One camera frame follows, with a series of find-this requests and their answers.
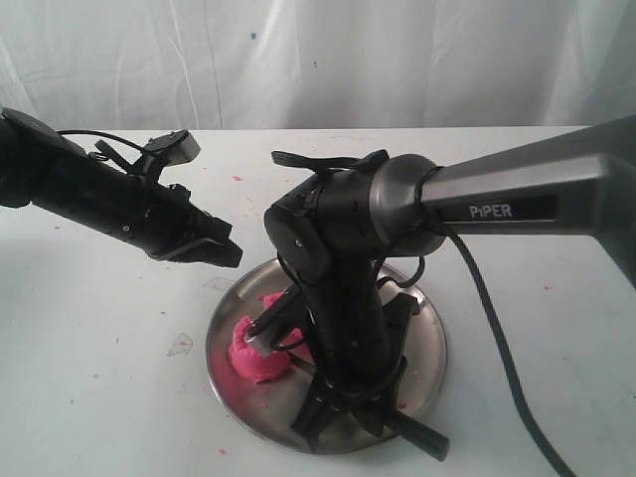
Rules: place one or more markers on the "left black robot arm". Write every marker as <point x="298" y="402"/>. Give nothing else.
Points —
<point x="103" y="192"/>

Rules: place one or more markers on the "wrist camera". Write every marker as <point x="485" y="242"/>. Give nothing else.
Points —
<point x="254" y="328"/>
<point x="175" y="148"/>

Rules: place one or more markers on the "pink dough lump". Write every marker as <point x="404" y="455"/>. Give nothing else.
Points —
<point x="249" y="364"/>

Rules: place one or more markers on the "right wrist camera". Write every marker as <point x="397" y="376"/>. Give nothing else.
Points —
<point x="254" y="328"/>

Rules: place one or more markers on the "black knife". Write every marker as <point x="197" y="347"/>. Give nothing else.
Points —
<point x="423" y="437"/>

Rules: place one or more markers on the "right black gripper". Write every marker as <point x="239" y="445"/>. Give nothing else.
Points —
<point x="357" y="344"/>

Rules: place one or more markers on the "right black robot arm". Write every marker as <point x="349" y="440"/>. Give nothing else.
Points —
<point x="334" y="231"/>

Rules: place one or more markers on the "white backdrop cloth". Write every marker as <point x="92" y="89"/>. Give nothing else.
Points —
<point x="318" y="64"/>

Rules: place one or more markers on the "pink dough cut piece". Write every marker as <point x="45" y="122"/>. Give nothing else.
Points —
<point x="282" y="321"/>

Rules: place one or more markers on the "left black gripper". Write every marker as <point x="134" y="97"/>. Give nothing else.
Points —
<point x="167" y="226"/>

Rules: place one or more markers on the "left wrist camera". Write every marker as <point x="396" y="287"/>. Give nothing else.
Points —
<point x="175" y="148"/>

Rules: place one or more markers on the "round stainless steel plate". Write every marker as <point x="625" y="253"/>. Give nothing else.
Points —
<point x="269" y="409"/>

